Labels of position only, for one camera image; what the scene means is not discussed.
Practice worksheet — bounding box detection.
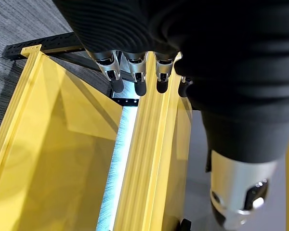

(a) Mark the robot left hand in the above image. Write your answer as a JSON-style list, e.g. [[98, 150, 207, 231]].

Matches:
[[52, 0, 289, 229]]

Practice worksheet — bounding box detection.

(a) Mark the black metal shelf beam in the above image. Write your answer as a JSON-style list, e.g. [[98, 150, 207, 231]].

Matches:
[[56, 52, 133, 83]]

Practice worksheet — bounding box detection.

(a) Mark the black perforated shelf post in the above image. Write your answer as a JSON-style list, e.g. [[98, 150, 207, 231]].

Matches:
[[110, 88, 140, 107], [1, 32, 87, 61]]

